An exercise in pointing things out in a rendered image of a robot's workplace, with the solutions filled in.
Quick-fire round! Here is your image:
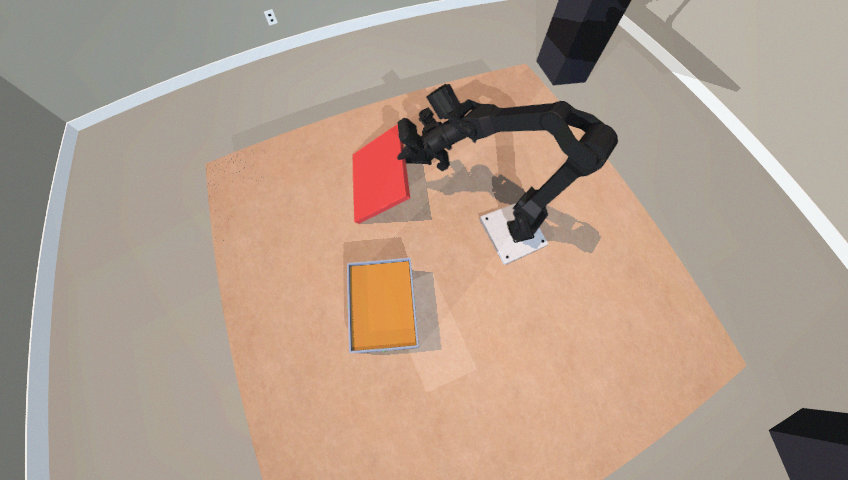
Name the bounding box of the red rectangular lid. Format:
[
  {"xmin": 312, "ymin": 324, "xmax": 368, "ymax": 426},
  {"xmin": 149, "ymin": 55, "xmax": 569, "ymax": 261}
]
[{"xmin": 353, "ymin": 125, "xmax": 410, "ymax": 224}]

